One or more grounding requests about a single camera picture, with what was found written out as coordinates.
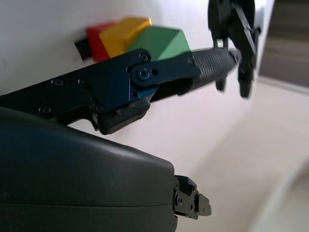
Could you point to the red wooden block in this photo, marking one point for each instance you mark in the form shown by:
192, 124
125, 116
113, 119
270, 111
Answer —
96, 46

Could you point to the yellow wooden block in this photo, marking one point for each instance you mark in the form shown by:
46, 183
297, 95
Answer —
120, 36

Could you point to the black tape strip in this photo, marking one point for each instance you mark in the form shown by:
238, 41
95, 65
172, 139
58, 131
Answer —
83, 49

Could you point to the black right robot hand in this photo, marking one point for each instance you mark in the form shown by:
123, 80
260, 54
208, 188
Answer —
72, 181

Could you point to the green wooden block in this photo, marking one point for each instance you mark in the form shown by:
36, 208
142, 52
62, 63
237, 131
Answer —
166, 41

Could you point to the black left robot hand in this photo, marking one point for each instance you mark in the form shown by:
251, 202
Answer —
231, 21

